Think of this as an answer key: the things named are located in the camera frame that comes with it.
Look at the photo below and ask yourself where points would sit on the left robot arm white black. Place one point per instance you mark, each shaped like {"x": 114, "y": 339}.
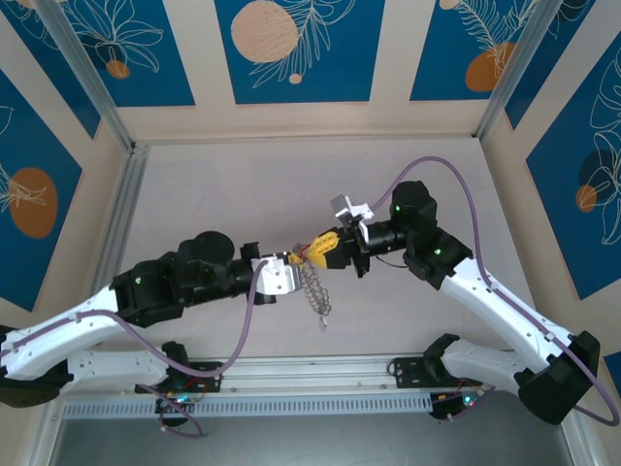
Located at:
{"x": 58, "y": 330}

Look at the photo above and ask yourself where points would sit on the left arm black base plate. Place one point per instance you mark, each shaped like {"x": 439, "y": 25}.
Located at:
{"x": 208, "y": 386}

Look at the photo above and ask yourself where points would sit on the silver keyring bundle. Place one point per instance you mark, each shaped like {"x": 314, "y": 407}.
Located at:
{"x": 315, "y": 289}

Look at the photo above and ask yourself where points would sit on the aluminium table side rail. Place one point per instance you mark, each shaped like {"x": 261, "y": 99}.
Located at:
{"x": 131, "y": 194}

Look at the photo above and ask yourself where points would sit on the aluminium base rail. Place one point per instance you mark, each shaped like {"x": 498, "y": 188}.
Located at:
{"x": 310, "y": 376}

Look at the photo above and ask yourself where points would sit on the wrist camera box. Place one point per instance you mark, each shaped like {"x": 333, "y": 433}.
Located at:
{"x": 349, "y": 211}
{"x": 274, "y": 274}

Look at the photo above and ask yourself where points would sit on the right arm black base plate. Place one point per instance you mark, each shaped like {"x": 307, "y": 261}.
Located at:
{"x": 407, "y": 374}

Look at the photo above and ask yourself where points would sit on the grey metal panel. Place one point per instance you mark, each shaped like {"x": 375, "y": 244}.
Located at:
{"x": 315, "y": 444}

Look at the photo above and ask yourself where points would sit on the small pale purple key tag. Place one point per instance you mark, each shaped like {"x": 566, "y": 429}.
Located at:
{"x": 323, "y": 322}

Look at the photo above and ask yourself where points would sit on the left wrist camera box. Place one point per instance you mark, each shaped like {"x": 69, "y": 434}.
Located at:
{"x": 274, "y": 274}

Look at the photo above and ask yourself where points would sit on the aluminium frame bar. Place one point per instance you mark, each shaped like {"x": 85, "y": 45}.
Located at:
{"x": 579, "y": 446}
{"x": 43, "y": 437}

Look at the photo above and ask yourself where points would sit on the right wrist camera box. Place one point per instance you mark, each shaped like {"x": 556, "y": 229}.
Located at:
{"x": 349, "y": 211}

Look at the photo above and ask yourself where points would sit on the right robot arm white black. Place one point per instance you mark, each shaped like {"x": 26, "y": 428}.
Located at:
{"x": 509, "y": 315}

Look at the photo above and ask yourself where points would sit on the aluminium corner post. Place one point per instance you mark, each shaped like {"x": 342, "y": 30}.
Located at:
{"x": 509, "y": 73}
{"x": 92, "y": 87}

